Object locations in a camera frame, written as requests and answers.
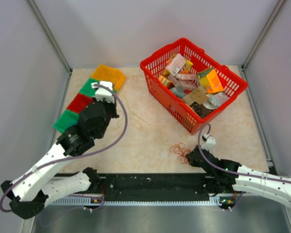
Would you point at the brown cardboard box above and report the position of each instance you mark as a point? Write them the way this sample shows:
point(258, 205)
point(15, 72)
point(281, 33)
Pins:
point(197, 96)

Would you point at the metal front plate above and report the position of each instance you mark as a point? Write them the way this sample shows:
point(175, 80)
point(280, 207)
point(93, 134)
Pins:
point(252, 215)

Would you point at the yellow plastic bin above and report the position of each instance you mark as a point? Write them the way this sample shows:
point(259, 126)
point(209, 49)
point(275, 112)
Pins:
point(109, 74)

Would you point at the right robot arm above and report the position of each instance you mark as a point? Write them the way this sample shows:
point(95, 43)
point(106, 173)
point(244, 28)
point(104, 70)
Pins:
point(227, 176)

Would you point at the red plastic bin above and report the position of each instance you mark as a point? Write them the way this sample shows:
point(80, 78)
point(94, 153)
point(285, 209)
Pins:
point(79, 103)

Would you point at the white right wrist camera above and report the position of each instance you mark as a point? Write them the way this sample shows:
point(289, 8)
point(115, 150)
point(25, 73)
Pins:
point(209, 142)

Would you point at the orange green carton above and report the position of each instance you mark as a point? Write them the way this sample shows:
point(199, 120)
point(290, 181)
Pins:
point(209, 79)

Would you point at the green plastic bin front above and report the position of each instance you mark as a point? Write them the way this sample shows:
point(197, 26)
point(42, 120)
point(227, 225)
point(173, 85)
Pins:
point(66, 120)

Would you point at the green plastic bin rear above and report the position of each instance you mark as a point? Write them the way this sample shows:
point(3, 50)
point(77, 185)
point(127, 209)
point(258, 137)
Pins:
point(87, 87)

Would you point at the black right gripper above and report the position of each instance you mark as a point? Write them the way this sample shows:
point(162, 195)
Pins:
point(191, 159)

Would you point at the green plastic bin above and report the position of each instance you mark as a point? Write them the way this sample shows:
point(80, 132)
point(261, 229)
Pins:
point(87, 87)
point(66, 120)

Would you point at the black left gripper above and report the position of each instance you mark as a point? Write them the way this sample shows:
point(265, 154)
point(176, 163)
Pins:
point(112, 105)

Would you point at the pink box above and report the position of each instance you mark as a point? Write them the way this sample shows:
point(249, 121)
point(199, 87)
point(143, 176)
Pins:
point(175, 64)

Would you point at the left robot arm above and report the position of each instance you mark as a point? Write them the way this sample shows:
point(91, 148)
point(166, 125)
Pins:
point(29, 194)

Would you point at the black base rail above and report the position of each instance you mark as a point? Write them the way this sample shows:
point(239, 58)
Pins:
point(151, 187)

